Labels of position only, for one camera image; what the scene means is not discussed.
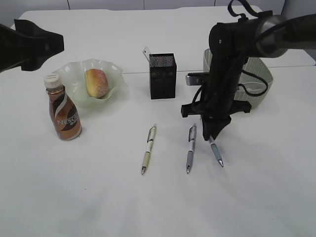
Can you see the sugared bread bun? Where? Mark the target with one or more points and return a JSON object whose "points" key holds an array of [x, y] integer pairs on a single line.
{"points": [[96, 83]]}

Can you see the clear plastic ruler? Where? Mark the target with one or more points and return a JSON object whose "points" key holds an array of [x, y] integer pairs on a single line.
{"points": [[147, 54]]}

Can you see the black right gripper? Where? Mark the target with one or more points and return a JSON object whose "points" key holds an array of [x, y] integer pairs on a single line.
{"points": [[222, 108]]}

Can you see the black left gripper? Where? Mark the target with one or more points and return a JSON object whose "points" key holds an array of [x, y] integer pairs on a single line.
{"points": [[27, 46]]}

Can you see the brown Nescafe coffee bottle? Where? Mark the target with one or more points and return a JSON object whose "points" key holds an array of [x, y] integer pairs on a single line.
{"points": [[63, 112]]}

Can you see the green plastic woven basket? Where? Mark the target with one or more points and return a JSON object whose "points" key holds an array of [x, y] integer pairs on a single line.
{"points": [[253, 85]]}

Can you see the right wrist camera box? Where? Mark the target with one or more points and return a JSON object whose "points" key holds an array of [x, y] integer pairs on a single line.
{"points": [[195, 79]]}

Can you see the beige retractable pen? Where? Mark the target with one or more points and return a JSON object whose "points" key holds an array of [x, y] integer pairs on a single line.
{"points": [[150, 142]]}

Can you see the light blue retractable pen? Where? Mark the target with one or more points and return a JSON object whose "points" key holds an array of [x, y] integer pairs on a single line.
{"points": [[216, 151]]}

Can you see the black mesh pen holder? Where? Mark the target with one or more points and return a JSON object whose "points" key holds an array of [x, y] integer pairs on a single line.
{"points": [[163, 70]]}

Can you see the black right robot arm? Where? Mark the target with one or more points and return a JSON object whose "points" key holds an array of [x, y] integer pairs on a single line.
{"points": [[231, 44]]}

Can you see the green glass wavy plate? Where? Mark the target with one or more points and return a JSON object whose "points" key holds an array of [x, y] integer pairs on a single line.
{"points": [[72, 76]]}

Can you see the grey retractable pen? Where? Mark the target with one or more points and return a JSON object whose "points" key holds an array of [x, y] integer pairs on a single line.
{"points": [[191, 150]]}

